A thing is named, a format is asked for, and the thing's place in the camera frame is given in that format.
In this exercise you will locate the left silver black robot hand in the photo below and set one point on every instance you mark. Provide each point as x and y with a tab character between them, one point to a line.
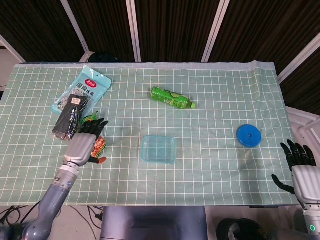
80	147

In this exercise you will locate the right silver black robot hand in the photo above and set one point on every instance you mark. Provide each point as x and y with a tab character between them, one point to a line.
306	180

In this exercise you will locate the clear plastic food container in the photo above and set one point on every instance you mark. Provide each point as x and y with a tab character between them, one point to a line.
165	155

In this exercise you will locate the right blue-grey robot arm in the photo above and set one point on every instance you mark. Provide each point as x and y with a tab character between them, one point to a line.
311	217

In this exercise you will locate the black round robot shoulder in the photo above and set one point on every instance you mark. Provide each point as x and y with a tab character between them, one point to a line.
240	230

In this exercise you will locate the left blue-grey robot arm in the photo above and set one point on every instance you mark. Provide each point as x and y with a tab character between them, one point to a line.
55	195

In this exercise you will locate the orange green snack bag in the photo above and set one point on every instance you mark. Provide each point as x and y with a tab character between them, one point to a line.
100	146

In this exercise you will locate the black glossy foil package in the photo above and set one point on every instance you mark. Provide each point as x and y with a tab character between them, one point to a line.
67	117

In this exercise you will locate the white metal stand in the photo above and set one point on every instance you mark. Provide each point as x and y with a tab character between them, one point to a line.
300	117

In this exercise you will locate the light blue snack packet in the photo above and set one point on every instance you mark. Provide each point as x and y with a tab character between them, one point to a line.
87	82

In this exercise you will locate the blue round disc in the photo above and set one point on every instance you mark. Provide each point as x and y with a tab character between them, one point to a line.
246	137

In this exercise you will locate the black chair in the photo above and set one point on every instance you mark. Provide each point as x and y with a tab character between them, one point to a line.
103	57

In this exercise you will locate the green tea bottle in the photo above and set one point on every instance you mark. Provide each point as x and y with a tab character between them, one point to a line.
170	96

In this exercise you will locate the blue-grey robot torso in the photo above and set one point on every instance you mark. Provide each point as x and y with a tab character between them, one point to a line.
152	222

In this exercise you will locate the green checkered tablecloth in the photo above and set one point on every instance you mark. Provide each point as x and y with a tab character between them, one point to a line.
200	175

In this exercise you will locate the white metal frame rail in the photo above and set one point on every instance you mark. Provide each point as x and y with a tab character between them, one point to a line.
12	49
297	62

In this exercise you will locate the white metal frame post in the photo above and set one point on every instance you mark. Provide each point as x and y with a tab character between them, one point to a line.
75	27
215	30
133	30

